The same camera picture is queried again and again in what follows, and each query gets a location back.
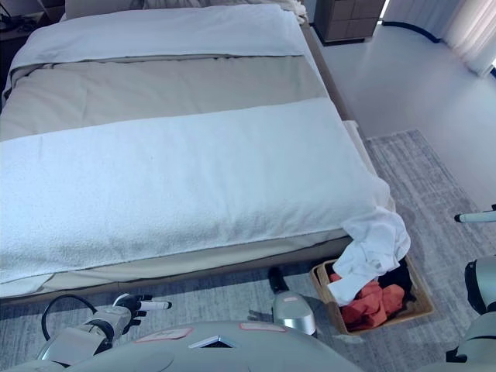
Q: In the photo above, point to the beige duvet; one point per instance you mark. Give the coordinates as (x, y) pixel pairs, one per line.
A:
(155, 87)

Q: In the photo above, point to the large white terry blanket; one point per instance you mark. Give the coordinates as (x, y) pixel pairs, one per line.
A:
(174, 186)

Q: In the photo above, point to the black curved floor strip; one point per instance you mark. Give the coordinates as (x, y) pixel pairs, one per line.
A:
(416, 29)

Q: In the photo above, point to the brown wooden nightstand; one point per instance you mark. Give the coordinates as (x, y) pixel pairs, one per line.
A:
(346, 19)

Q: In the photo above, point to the beige upholstered bed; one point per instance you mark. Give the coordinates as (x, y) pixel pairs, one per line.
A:
(193, 267)

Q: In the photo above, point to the silver robot torso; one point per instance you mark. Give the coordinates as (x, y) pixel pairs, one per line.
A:
(217, 354)

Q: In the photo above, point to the white blanket with dark hem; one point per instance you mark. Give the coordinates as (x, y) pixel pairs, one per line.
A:
(155, 33)

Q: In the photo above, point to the woven wicker laundry basket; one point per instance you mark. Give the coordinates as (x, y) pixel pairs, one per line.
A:
(424, 300)

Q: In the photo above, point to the white garment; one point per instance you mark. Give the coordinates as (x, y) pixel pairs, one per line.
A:
(372, 248)

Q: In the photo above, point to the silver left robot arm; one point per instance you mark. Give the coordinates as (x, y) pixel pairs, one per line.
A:
(77, 341)

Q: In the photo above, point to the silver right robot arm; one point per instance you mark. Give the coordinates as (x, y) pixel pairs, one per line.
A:
(482, 283)

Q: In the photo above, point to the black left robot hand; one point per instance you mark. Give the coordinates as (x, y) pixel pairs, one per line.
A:
(131, 306)

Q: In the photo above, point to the dark wooden bedside table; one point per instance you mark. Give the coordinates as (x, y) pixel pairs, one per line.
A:
(23, 25)

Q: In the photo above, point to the orange garment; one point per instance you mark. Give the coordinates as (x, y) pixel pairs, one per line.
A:
(368, 310)

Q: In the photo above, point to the grey striped rug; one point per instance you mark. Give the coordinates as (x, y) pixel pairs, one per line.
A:
(426, 186)

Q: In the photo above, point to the black garment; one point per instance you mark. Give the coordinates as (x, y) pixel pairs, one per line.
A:
(399, 279)

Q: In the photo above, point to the white sheer curtain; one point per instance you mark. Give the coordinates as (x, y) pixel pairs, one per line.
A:
(474, 31)

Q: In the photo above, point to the beige fringed throw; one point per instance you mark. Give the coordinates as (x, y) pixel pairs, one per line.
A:
(296, 9)

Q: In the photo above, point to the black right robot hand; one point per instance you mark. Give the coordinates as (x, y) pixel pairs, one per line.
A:
(478, 217)

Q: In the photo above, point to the silver right robot leg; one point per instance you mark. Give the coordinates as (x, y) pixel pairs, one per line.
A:
(292, 310)

